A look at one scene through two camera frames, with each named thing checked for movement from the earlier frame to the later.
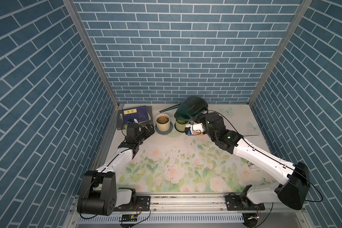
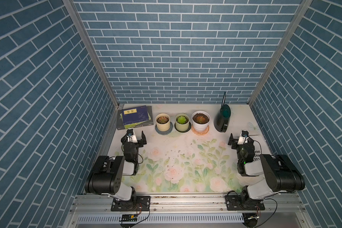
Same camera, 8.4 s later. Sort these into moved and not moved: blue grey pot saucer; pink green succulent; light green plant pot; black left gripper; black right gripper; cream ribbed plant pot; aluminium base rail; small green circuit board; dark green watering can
Moved: black left gripper; dark green watering can; black right gripper
Not moved: blue grey pot saucer; light green plant pot; pink green succulent; small green circuit board; aluminium base rail; cream ribbed plant pot
